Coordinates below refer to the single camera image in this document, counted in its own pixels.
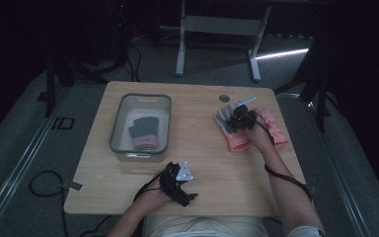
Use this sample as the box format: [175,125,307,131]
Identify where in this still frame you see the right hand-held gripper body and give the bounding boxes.
[227,96,259,131]

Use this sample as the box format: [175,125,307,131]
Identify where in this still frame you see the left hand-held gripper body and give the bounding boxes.
[159,160,194,207]

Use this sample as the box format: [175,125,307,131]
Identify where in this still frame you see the pink glove grey palm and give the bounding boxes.
[213,105,252,153]

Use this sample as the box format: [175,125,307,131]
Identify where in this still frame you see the pink glove with red print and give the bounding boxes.
[254,107,289,146]

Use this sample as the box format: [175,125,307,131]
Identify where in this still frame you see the grey fingerless glove labelled cuff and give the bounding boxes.
[127,116,161,150]

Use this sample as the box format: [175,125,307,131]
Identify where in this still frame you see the clear plastic bin grey rim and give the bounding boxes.
[109,93,173,163]

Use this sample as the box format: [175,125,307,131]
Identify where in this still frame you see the person's right hand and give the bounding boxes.
[243,118,275,154]

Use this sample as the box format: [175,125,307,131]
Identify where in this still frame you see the person's left hand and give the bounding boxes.
[138,181,174,213]

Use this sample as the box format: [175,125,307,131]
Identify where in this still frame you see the person's light clothing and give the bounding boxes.
[143,215,269,237]

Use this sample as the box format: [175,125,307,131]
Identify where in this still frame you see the black metal stand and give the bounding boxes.
[273,29,343,133]
[38,48,110,119]

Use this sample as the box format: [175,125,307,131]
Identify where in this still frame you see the left hand-held gripper cable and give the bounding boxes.
[132,171,172,203]

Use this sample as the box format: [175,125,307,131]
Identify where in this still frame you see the hand-held gripper cable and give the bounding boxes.
[132,171,172,203]
[250,111,314,202]

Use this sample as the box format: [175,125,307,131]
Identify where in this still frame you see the right hand-held gripper cable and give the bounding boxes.
[250,111,314,202]

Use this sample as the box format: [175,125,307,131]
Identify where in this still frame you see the white metal desk frame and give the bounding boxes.
[175,0,273,83]

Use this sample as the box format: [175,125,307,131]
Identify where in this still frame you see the small metal table bracket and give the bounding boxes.
[60,181,85,193]

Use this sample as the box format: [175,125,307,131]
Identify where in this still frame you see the black floor cables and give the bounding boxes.
[78,40,143,83]

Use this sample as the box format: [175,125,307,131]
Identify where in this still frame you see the black cable on floor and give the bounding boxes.
[28,170,71,237]

